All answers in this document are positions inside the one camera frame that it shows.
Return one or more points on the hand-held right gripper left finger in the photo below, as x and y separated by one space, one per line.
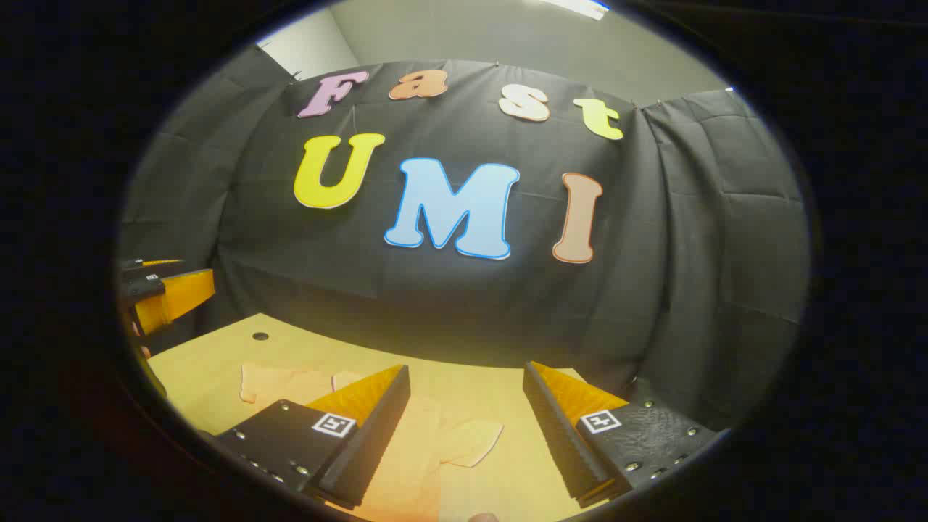
377 435

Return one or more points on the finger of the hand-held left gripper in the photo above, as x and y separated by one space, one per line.
138 267
177 297

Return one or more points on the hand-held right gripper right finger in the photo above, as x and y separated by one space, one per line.
558 435

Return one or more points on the orange T-shirt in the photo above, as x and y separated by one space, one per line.
417 457

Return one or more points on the black backdrop cloth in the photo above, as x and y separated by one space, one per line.
449 304

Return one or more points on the ceiling light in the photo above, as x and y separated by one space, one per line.
580 6

